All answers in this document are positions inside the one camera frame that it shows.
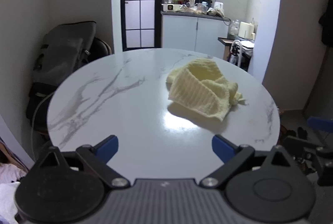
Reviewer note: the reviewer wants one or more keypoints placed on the black kitchen appliance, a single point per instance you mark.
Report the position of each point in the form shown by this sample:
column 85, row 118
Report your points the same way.
column 201, row 0

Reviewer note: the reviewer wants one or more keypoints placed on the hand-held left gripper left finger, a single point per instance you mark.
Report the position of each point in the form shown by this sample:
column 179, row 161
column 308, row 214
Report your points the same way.
column 108, row 148

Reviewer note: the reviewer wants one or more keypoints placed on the grey backpack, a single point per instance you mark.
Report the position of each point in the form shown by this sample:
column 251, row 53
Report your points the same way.
column 62, row 49

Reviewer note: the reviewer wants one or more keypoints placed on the dark hanging coat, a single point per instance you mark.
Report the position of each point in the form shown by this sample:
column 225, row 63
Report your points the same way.
column 327, row 27

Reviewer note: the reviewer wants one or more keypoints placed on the black bag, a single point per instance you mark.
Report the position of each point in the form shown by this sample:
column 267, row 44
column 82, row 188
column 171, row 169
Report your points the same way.
column 39, row 104

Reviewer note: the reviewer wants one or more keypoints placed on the yellow knitted towel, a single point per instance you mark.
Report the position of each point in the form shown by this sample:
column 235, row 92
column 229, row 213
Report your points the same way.
column 197, row 88

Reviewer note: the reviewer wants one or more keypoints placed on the white base cabinet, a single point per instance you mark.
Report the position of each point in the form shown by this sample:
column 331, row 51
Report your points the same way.
column 192, row 34

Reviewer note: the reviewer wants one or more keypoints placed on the black chair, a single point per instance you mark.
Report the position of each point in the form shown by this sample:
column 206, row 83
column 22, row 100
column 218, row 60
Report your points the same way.
column 100, row 48

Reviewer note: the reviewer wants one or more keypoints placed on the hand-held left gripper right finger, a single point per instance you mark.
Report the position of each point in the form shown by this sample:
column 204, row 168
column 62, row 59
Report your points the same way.
column 222, row 148

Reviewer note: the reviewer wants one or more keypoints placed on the white cloth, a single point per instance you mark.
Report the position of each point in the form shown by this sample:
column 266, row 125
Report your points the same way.
column 9, row 192

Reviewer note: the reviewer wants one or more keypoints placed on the wooden side cart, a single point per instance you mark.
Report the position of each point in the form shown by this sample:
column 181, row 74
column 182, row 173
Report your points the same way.
column 226, row 43

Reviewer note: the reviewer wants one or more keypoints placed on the small white appliance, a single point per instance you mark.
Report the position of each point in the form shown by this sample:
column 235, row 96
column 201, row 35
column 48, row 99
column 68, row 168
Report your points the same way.
column 171, row 7

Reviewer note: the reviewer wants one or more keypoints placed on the black shoes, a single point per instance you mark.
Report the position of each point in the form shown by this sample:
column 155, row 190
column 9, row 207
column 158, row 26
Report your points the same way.
column 296, row 133

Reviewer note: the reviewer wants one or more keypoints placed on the cream countertop appliance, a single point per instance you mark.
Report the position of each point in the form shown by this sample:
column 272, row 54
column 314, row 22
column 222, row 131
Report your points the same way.
column 245, row 29

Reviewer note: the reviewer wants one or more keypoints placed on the black framed sliding door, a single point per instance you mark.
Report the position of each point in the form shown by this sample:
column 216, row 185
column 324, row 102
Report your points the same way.
column 140, row 3

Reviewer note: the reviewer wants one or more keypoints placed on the white kettle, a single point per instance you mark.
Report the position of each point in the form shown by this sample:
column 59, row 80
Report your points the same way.
column 219, row 7

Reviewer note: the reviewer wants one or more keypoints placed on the white tube frame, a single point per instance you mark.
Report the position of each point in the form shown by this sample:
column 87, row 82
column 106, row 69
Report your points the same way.
column 237, row 51

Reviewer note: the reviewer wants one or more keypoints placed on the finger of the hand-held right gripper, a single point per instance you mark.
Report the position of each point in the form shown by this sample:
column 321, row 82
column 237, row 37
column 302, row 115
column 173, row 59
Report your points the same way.
column 307, row 146
column 321, row 124

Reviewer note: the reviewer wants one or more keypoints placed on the glass jars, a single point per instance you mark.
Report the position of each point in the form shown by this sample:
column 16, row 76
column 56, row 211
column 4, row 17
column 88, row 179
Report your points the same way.
column 234, row 29

